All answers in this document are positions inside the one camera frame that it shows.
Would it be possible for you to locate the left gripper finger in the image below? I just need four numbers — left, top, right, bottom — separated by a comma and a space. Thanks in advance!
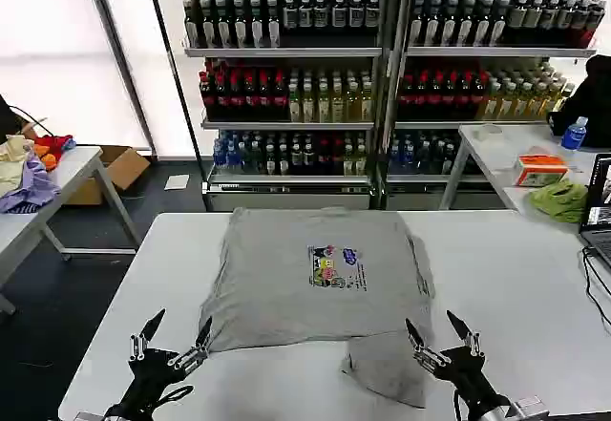
127, 307, 167, 363
167, 316, 214, 371

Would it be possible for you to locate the white desk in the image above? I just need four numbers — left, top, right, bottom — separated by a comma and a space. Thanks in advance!
437, 122, 611, 237

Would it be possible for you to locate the beige cloth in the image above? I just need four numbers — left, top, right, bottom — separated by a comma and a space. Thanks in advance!
0, 135, 35, 198

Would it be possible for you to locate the red orange cloth pile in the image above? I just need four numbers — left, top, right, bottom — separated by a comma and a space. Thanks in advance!
29, 133, 77, 170

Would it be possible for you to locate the orange green tissue box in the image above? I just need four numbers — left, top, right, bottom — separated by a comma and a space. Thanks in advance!
514, 153, 573, 188

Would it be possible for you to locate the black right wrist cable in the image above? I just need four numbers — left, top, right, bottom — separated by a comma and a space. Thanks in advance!
452, 387, 472, 421

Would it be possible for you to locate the green cloth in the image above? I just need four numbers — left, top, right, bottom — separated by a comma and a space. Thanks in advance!
528, 179, 589, 224

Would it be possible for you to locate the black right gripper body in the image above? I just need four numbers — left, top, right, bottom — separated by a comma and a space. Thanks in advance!
431, 344, 511, 416

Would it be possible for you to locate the clear plastic bag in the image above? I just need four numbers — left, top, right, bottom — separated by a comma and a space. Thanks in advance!
475, 123, 503, 144

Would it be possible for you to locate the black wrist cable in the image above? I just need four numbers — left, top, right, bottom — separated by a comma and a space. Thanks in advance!
151, 384, 196, 409
452, 387, 472, 421

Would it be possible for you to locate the black laptop cable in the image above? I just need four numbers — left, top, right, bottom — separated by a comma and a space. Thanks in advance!
580, 244, 611, 337

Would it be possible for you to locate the white side table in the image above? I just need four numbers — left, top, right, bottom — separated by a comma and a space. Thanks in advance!
0, 145, 142, 316

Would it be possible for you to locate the purple cloth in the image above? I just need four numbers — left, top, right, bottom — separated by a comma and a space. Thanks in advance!
0, 148, 62, 215

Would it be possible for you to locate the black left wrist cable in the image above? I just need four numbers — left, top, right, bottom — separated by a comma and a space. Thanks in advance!
151, 384, 196, 409

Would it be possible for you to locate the brown cardboard box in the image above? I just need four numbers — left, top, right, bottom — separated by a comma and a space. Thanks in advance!
64, 145, 152, 206

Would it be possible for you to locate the shelf rack with bottles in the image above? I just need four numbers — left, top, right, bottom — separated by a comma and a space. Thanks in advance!
381, 0, 607, 212
180, 0, 389, 212

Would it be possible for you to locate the grey printed T-shirt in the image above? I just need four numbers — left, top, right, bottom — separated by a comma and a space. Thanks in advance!
196, 206, 437, 410

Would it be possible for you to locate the person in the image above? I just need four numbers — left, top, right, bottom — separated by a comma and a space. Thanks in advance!
546, 53, 611, 149

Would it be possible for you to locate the black laptop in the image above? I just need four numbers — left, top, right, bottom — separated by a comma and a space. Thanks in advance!
579, 153, 611, 270

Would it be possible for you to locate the blue-capped water bottle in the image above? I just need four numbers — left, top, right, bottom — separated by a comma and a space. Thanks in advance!
559, 116, 589, 153

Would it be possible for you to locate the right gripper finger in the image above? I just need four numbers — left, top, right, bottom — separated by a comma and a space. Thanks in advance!
405, 317, 446, 375
446, 309, 487, 361

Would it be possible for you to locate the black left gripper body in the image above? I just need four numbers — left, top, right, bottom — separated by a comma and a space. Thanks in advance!
105, 347, 193, 418

